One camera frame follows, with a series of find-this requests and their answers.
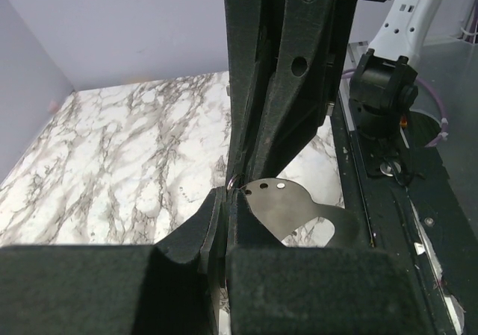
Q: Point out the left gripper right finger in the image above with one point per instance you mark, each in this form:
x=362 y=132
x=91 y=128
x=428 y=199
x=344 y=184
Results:
x=275 y=289

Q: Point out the silver metal bottle opener keychain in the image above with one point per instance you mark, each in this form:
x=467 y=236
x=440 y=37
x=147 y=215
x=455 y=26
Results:
x=260 y=214

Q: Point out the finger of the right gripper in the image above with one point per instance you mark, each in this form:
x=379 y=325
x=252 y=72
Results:
x=306 y=69
x=243 y=24

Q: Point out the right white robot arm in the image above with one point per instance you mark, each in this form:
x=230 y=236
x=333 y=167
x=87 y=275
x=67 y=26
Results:
x=383 y=84

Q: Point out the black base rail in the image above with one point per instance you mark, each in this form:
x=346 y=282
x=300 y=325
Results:
x=417 y=193

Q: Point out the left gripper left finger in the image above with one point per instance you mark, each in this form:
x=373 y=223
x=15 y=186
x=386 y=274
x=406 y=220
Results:
x=170 y=287

